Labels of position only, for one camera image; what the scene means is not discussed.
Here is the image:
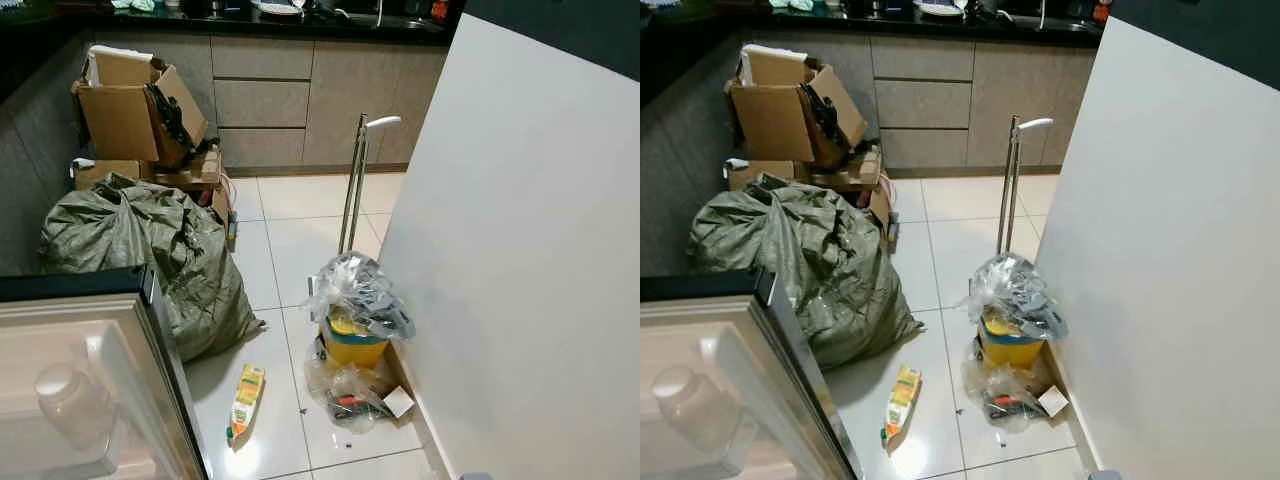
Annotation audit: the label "steel broom handle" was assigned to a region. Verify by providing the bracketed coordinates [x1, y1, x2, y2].
[338, 114, 403, 256]
[995, 115, 1054, 256]

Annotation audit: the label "frosted bottle white cap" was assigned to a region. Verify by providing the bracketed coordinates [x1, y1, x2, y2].
[35, 362, 116, 451]
[650, 364, 736, 453]

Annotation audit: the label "yellow waste bin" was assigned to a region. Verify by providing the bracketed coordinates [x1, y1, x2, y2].
[318, 312, 391, 369]
[977, 315, 1046, 369]

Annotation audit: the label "yellow green carton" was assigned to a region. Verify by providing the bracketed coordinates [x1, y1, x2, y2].
[880, 364, 923, 448]
[227, 363, 266, 446]

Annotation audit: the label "clear bag of rubbish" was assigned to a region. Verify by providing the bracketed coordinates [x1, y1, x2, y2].
[962, 340, 1061, 433]
[303, 340, 401, 433]

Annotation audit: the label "open cardboard box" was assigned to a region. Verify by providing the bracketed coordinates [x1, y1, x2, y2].
[72, 45, 211, 169]
[725, 45, 869, 169]

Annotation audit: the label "black kitchen countertop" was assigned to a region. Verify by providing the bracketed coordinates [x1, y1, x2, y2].
[0, 0, 466, 46]
[640, 0, 1111, 46]

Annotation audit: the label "flat cardboard box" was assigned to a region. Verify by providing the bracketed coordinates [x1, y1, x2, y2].
[725, 148, 891, 226]
[70, 148, 231, 226]

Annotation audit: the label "crumpled clear bin bag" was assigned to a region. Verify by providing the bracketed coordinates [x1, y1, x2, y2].
[962, 252, 1071, 341]
[305, 250, 416, 341]

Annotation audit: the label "black strap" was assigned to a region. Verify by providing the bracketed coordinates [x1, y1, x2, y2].
[145, 82, 196, 151]
[797, 82, 851, 151]

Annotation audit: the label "olive green sack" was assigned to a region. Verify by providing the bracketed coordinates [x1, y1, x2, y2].
[38, 172, 266, 363]
[688, 172, 926, 369]

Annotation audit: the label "grey brown kitchen cabinets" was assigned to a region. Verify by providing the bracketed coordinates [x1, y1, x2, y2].
[90, 35, 451, 176]
[740, 35, 1101, 181]

